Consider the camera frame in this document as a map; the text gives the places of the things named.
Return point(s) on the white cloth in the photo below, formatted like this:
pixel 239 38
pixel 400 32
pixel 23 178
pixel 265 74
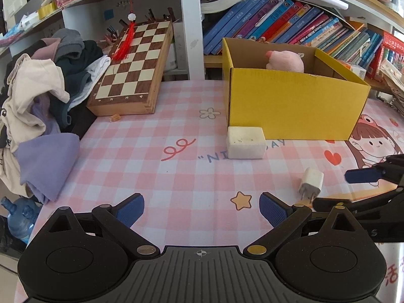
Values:
pixel 94 72

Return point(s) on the yellow cardboard box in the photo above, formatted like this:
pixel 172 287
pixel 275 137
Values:
pixel 284 107

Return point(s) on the row of blue children's books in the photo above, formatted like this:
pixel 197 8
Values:
pixel 284 22

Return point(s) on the wooden folding chessboard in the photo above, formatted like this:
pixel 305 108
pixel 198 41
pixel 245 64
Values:
pixel 132 69

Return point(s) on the small yellow box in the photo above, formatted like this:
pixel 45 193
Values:
pixel 47 11

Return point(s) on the small white plug charger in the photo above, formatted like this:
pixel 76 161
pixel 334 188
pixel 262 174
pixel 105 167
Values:
pixel 311 181

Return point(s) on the small wooden block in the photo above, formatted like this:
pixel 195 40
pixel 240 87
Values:
pixel 115 117

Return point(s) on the lilac garment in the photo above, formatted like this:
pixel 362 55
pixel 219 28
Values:
pixel 47 161

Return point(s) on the red thick dictionary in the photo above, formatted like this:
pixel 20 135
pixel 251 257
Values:
pixel 391 42

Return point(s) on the pink plush paw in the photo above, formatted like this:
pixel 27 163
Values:
pixel 285 61

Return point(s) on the white shelf unit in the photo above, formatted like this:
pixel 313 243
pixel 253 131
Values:
pixel 191 38

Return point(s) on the orange white small carton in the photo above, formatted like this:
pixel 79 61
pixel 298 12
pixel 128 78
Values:
pixel 355 69

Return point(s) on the cream garment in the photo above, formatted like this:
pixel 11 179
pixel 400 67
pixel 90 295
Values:
pixel 31 101

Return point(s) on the blue water jug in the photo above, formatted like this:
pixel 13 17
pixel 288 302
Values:
pixel 19 221

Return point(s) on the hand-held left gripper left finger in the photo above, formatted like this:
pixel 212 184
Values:
pixel 131 208

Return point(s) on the stack of papers and books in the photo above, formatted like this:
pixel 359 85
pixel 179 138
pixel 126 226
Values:
pixel 394 85

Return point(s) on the white foam block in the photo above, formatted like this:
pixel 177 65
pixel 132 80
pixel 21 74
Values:
pixel 246 142

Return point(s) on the pink checked desktop mat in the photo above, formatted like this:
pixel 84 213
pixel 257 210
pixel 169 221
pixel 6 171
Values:
pixel 142 170

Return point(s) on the red tassel charm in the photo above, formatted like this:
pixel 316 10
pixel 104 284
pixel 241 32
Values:
pixel 124 45

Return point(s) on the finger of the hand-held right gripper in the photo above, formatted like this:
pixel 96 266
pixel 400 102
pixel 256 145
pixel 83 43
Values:
pixel 363 175
pixel 372 203

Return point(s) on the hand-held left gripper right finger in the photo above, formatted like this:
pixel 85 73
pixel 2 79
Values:
pixel 273 208

